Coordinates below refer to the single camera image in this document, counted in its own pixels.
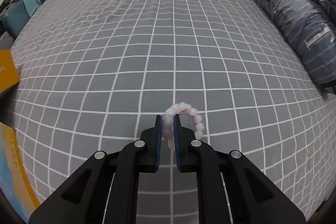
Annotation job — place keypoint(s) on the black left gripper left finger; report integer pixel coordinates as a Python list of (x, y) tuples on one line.
[(104, 189)]

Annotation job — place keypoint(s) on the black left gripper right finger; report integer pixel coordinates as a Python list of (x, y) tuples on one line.
[(231, 189)]

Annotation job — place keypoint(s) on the white blue cardboard box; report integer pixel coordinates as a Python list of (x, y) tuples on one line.
[(17, 195)]

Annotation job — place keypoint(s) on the blue grey rolled duvet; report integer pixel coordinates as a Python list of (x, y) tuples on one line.
[(310, 32)]

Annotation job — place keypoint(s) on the teal bag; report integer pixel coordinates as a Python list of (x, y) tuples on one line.
[(16, 15)]

